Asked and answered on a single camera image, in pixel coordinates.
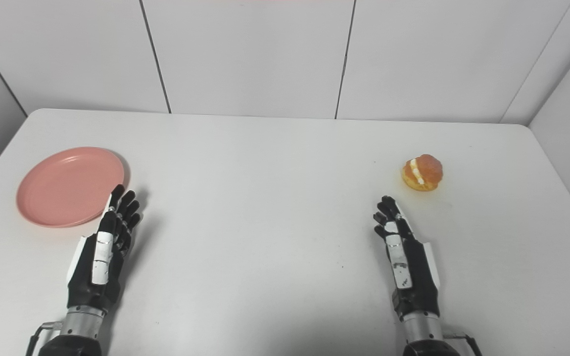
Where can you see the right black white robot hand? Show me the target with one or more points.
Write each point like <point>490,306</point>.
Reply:
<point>416,277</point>

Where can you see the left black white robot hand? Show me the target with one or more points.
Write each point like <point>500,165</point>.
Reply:
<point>92,277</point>

